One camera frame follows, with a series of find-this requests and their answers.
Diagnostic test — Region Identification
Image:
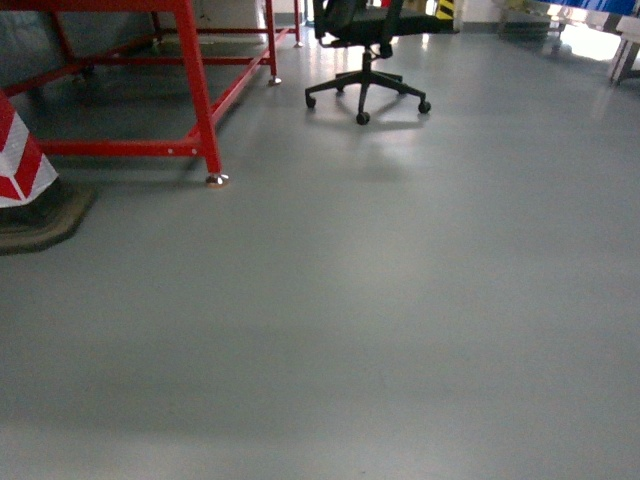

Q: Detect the black office chair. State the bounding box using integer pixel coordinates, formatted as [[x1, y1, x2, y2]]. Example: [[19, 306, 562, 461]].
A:
[[305, 0, 450, 125]]

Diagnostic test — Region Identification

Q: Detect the yellow black striped bollard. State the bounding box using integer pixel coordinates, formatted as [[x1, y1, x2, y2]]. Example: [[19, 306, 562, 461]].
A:
[[435, 0, 456, 22]]

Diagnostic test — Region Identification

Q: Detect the red white traffic cone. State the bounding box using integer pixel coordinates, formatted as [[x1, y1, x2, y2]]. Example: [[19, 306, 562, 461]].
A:
[[1, 95, 96, 256]]

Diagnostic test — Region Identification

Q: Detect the red metal table frame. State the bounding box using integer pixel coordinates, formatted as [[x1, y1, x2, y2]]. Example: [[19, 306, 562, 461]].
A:
[[1, 0, 303, 188]]

